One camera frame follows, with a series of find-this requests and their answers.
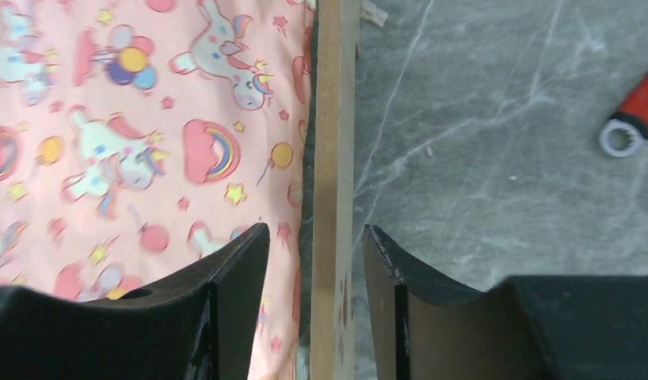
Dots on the wooden pet bed frame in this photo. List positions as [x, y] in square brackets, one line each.
[332, 325]

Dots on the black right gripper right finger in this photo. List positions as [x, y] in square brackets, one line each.
[426, 325]

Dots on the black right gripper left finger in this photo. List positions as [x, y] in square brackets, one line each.
[197, 323]

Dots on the pink unicorn print mattress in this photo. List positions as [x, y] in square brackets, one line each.
[137, 137]

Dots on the red handled adjustable wrench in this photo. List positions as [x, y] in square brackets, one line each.
[630, 118]

